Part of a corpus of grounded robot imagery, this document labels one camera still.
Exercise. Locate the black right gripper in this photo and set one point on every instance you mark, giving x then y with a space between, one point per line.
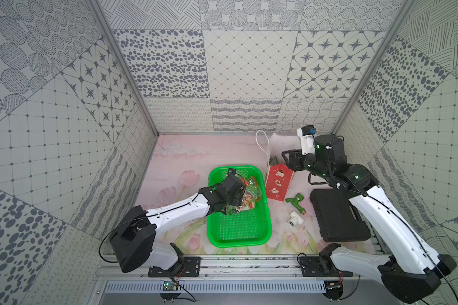
294 161

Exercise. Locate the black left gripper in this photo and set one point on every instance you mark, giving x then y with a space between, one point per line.
236 189

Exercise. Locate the white and red paper bag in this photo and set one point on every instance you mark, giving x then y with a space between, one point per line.
280 181

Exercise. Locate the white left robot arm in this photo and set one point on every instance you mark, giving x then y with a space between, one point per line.
134 240

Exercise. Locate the white pipe elbow fitting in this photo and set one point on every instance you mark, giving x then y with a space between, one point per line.
295 219

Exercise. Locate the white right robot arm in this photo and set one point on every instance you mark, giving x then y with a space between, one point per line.
414 269

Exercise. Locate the red orange condiment packet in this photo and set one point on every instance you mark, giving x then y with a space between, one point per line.
248 202

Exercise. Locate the green red condiment packet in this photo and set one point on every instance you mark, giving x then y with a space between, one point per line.
253 190

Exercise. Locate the green plastic basket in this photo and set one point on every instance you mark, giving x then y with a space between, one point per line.
245 229

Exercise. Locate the green plastic faucet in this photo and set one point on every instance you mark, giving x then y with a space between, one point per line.
295 201

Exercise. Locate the black plastic tool case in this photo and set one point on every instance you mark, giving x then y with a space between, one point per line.
338 220

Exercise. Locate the small green circuit board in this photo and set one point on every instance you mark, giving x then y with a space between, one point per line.
170 286

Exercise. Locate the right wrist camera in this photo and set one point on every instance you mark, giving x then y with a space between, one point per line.
306 135

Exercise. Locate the aluminium mounting rail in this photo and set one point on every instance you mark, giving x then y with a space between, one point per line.
260 267

